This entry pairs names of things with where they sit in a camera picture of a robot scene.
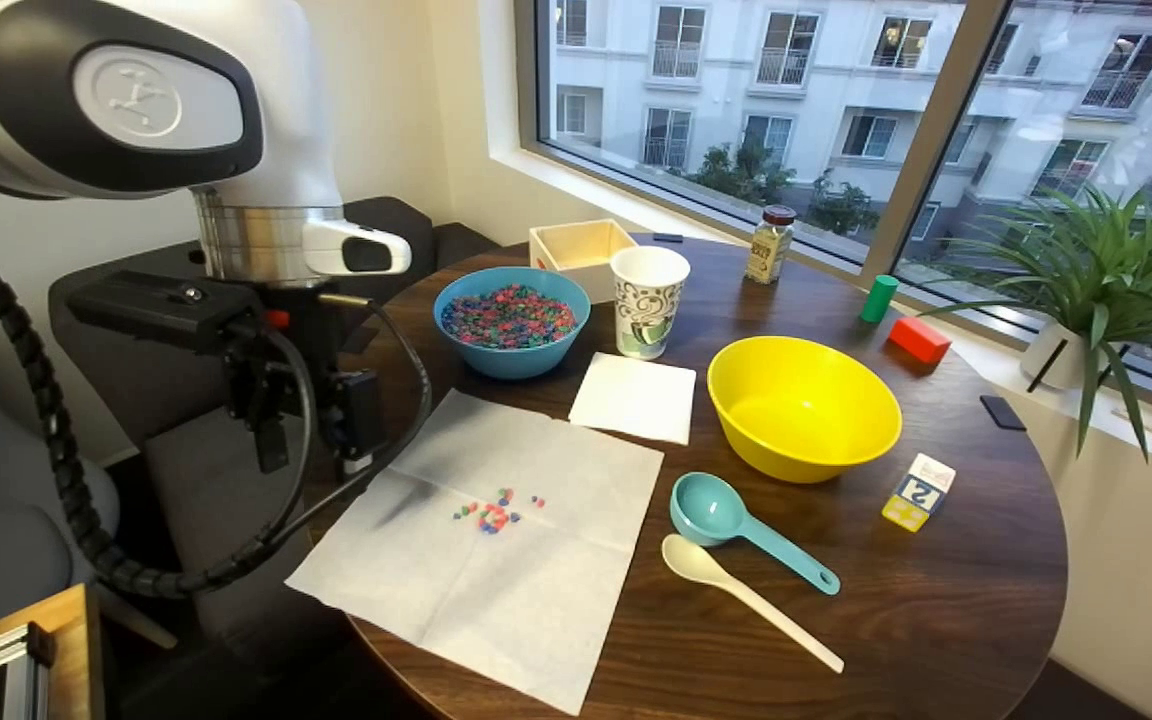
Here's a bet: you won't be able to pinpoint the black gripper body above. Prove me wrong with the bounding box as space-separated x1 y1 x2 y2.
220 312 383 408

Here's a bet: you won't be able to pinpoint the small pile of colourful beads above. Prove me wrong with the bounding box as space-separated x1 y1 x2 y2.
447 486 551 539

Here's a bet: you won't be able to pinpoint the large white paper towel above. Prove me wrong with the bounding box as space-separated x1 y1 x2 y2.
285 384 667 720

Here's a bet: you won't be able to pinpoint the blue bowl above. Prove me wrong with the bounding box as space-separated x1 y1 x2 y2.
429 266 598 384

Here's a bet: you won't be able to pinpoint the colourful beads in bowl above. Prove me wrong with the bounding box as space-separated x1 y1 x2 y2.
447 282 584 356

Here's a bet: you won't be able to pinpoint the yellow bowl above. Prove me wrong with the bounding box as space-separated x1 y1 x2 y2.
705 331 907 487

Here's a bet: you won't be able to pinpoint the dark grey sofa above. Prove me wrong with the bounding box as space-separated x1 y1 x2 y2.
50 197 473 648

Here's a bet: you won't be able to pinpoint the small white folded napkin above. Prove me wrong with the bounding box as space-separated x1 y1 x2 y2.
563 350 701 450

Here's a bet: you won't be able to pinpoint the white wooden box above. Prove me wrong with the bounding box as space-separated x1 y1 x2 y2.
526 217 644 308

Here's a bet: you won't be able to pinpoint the wooden cart with aluminium rails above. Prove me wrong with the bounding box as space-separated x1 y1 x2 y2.
0 582 107 720

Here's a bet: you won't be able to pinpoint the printed paper cup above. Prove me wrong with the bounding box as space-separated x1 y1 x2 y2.
607 246 695 364

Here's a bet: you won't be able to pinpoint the cream plastic spoon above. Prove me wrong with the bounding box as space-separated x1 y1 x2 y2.
655 533 849 679

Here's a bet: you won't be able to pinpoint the teal measuring scoop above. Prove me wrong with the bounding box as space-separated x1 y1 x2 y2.
667 467 845 599

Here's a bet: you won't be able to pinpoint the spice jar with dark lid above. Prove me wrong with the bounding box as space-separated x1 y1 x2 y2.
739 205 799 289

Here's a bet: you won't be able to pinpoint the white apartment building outside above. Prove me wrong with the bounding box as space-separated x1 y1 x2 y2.
533 0 1152 405

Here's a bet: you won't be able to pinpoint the green block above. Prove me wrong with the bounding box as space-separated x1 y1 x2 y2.
857 273 900 331

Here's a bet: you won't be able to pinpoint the yellow and white small box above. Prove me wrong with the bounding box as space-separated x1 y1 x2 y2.
876 450 960 535

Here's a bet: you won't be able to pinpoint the red block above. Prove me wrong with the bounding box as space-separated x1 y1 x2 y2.
881 312 957 377

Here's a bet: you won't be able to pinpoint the potted green plant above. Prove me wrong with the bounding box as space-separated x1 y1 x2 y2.
927 184 1152 465

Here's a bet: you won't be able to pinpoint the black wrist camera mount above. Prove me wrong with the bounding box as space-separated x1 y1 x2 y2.
58 268 276 361

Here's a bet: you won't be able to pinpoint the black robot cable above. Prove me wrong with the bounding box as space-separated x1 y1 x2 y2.
0 207 435 606

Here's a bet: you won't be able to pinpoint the window frame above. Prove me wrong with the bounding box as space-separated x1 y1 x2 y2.
507 0 1152 432

